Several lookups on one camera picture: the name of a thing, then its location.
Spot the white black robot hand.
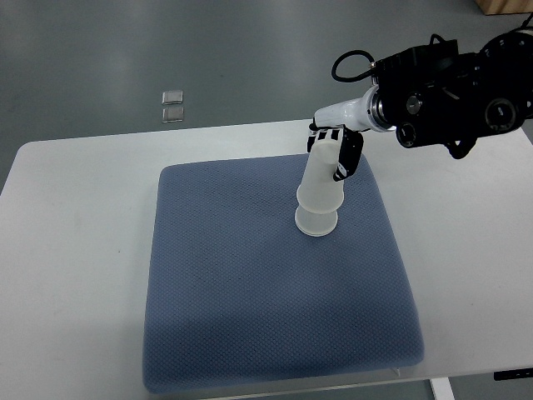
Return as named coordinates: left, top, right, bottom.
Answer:
left=306, top=88, right=380, bottom=182

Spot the white paper cup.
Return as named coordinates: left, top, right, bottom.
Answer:
left=295, top=205, right=338, bottom=237
left=296, top=139, right=344, bottom=214

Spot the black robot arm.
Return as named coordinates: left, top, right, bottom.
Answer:
left=307, top=26, right=532, bottom=182

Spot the white paper cup on cushion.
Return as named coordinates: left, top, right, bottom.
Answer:
left=295, top=205, right=338, bottom=237

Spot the upper metal floor plate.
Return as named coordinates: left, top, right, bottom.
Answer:
left=162, top=89, right=184, bottom=105

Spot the blue mesh cushion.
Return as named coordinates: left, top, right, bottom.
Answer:
left=143, top=155, right=424, bottom=393

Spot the wooden furniture corner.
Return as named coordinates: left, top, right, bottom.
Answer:
left=475, top=0, right=532, bottom=15

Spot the black stand leg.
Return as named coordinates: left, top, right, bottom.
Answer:
left=520, top=12, right=533, bottom=29

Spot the white table leg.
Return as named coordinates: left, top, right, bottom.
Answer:
left=430, top=377, right=455, bottom=400

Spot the black table control panel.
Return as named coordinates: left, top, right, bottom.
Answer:
left=493, top=367, right=533, bottom=382

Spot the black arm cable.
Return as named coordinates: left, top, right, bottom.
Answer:
left=331, top=50, right=378, bottom=83

